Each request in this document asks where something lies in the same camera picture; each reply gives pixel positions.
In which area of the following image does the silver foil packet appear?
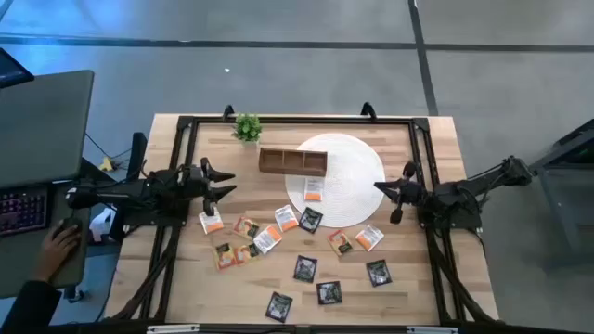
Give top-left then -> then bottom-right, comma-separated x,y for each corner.
326,229 -> 355,257

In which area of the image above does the black foil tea packet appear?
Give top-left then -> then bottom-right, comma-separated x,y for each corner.
265,290 -> 294,324
365,259 -> 394,288
316,280 -> 343,306
292,254 -> 319,284
298,207 -> 324,235

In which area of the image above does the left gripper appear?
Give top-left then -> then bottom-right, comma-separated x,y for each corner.
185,156 -> 238,218

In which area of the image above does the round white woven placemat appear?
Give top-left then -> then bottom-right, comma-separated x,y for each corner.
284,133 -> 387,229

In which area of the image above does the black desk caster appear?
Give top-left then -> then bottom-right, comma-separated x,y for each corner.
63,286 -> 87,303

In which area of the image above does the person's forearm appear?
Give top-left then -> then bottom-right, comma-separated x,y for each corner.
0,277 -> 62,333

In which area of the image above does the white object under desk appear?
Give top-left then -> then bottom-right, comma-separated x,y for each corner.
88,207 -> 116,243

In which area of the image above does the brown wooden organizer box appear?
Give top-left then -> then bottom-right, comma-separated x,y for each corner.
258,147 -> 329,178

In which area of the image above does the black crossbeam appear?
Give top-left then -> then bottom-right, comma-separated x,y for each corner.
45,319 -> 594,334

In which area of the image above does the white and orange tea packet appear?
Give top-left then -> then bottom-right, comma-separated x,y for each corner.
303,177 -> 325,202
198,211 -> 225,236
252,225 -> 283,255
273,204 -> 300,233
355,224 -> 385,252

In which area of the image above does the green plant in white pot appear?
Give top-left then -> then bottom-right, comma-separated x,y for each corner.
231,112 -> 264,148

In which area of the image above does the person's hand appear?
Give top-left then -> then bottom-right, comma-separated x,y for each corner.
31,222 -> 83,284

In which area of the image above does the grey metal cart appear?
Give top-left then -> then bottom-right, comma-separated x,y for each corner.
528,118 -> 594,270

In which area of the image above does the black upright post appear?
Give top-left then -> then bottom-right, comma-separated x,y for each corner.
125,132 -> 149,180

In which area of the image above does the white metal bracket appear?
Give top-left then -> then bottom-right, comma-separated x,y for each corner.
146,324 -> 200,334
406,326 -> 459,334

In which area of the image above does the black floor cable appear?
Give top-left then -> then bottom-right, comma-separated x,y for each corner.
84,133 -> 134,171

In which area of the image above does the backlit black keyboard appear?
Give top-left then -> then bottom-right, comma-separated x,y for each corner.
0,185 -> 50,238

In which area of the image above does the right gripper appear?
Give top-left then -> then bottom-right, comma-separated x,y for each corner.
373,161 -> 431,225

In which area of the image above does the grey desk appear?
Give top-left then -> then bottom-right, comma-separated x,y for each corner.
0,69 -> 97,301

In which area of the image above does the orange and black tea packet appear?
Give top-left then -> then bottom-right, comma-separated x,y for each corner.
233,243 -> 262,266
232,216 -> 261,240
213,242 -> 237,272

